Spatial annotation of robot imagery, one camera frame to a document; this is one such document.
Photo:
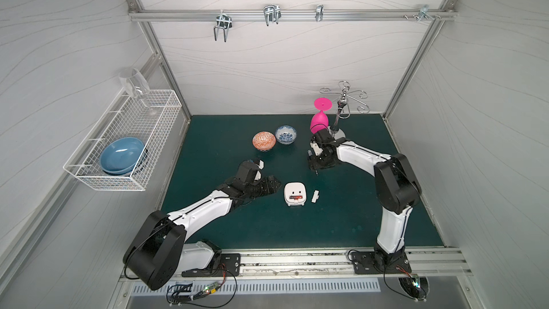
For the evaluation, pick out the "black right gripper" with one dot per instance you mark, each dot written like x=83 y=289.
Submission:
x=314 y=159

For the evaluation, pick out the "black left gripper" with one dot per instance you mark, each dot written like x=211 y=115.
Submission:
x=261 y=184

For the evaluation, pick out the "white alarm clock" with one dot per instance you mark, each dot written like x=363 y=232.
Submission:
x=295 y=189

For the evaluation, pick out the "white battery cover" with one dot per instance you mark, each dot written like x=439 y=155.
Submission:
x=316 y=196

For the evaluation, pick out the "clear handle screwdriver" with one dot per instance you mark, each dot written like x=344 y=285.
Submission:
x=311 y=161

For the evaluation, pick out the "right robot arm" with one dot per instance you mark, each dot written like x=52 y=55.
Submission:
x=396 y=185

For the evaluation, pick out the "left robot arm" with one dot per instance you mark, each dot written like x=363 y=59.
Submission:
x=160 y=248

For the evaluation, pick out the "pink wine glass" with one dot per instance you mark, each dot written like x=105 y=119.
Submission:
x=320 y=120

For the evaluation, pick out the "red patterned bowl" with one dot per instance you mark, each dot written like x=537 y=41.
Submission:
x=264 y=141

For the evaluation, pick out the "blue white patterned bowl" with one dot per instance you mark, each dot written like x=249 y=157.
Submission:
x=285 y=134

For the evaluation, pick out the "chrome glass holder stand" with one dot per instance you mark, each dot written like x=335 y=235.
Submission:
x=344 y=95

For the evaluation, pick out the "small metal hook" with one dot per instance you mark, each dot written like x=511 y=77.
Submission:
x=319 y=12

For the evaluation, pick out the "metal hook centre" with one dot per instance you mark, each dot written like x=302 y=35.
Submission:
x=272 y=14

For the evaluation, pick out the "blue ceramic bowl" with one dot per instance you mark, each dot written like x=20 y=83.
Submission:
x=122 y=156

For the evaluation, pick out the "clear wine glass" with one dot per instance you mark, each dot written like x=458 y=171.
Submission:
x=137 y=87

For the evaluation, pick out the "double metal hook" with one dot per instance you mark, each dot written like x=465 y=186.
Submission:
x=223 y=25

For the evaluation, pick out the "metal hook right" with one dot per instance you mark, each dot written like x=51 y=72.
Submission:
x=423 y=15

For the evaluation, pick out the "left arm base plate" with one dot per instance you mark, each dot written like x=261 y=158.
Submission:
x=226 y=261

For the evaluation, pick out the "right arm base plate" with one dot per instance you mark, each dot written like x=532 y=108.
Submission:
x=378 y=262

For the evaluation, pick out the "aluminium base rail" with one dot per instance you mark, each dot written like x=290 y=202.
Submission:
x=333 y=263

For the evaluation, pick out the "white wire basket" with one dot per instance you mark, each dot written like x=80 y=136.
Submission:
x=126 y=117

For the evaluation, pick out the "aluminium cross rail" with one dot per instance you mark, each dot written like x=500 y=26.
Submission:
x=306 y=15

